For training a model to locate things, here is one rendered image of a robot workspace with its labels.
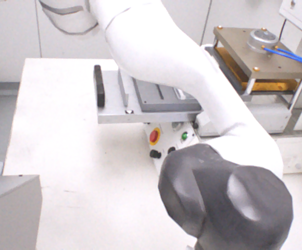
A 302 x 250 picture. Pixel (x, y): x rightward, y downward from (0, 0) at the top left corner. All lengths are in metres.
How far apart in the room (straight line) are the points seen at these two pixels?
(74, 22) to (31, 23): 1.78
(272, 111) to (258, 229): 0.60
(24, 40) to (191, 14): 1.19
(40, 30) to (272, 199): 2.17
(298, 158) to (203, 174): 0.72
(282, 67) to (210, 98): 0.42
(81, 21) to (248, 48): 0.50
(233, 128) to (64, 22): 0.34
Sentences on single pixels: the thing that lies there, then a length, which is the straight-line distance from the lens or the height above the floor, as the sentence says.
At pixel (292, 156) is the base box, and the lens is 1.06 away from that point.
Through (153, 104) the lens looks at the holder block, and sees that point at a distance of 0.82.
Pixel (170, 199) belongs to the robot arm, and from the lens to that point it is 0.42.
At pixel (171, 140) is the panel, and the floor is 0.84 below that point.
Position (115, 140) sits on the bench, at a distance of 1.06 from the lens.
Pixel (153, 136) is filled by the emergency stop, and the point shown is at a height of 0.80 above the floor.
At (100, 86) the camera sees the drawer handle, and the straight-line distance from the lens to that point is 0.84.
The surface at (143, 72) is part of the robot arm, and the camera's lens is 0.49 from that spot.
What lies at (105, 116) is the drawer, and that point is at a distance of 0.81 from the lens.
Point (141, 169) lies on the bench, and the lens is 0.98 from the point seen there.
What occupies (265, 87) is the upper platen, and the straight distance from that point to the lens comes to 0.91.
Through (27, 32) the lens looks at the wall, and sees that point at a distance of 2.41.
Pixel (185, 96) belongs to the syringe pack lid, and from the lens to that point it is 0.85.
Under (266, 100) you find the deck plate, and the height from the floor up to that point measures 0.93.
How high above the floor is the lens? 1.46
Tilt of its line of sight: 38 degrees down
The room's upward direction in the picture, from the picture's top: 9 degrees clockwise
